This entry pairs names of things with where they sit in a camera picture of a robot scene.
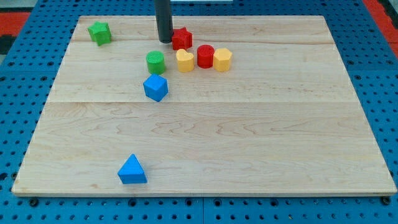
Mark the red star block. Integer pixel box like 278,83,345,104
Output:
172,27,193,50

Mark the yellow heart block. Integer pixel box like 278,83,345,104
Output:
176,49,194,73

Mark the green star block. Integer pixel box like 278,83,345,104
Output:
87,21,111,46

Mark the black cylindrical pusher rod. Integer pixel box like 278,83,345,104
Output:
154,0,174,44

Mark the light wooden board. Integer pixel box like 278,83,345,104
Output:
12,16,397,197

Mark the blue cube block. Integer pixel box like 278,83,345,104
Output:
143,74,169,102

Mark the red cylinder block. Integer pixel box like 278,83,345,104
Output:
197,44,215,68

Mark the yellow hexagon block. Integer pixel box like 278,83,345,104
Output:
213,48,233,72

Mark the blue triangle block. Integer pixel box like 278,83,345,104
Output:
118,154,147,184

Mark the green cylinder block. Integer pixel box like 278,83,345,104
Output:
146,50,166,75

